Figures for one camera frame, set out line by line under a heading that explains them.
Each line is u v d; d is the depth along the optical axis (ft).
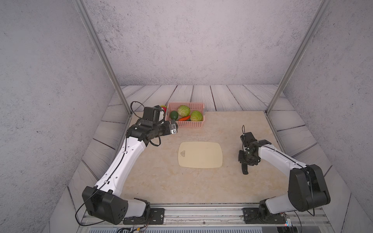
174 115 3.73
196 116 3.54
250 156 2.40
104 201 1.23
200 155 3.14
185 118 3.71
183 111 3.73
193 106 3.93
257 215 2.42
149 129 1.72
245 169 2.71
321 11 2.35
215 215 2.44
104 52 2.85
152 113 1.83
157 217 2.39
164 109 3.74
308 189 1.42
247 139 2.39
